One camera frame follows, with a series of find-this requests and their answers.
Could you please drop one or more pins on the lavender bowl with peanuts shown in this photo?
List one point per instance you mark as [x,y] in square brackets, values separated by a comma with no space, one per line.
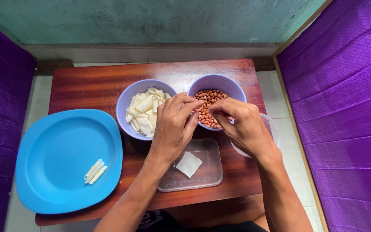
[217,82]

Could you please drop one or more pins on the clear rectangular plastic tray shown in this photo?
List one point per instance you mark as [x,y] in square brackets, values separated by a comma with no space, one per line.
[208,180]

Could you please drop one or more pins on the wooden frame rail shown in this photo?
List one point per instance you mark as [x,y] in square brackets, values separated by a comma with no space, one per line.
[296,135]

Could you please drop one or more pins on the person's right hand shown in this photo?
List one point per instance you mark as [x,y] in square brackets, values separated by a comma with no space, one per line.
[246,129]

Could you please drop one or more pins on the rolled white wrapper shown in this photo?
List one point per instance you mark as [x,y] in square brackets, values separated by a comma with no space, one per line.
[99,174]
[94,173]
[92,168]

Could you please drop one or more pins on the heap of red-skinned peanuts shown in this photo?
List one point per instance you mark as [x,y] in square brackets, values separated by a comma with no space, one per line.
[209,96]

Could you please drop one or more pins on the person's black shorts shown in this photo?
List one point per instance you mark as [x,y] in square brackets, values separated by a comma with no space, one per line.
[172,224]

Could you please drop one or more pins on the clear round plastic container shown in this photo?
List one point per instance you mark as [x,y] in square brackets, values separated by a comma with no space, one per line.
[272,129]

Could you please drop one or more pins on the flat white wrapper square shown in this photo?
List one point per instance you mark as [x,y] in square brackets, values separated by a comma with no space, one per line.
[188,164]

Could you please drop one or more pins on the blue plastic plate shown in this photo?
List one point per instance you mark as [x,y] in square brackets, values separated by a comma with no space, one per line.
[60,154]

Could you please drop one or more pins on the lavender bowl with wrappers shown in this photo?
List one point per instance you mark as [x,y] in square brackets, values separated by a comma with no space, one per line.
[122,109]

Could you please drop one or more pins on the person's left hand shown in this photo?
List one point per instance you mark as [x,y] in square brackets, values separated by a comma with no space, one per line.
[169,129]

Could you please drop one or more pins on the purple quilted cloth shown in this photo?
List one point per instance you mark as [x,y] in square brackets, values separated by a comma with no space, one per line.
[2,129]
[346,122]

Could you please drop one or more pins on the pile of white wrapper sheets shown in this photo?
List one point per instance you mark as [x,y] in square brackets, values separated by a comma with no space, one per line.
[143,112]

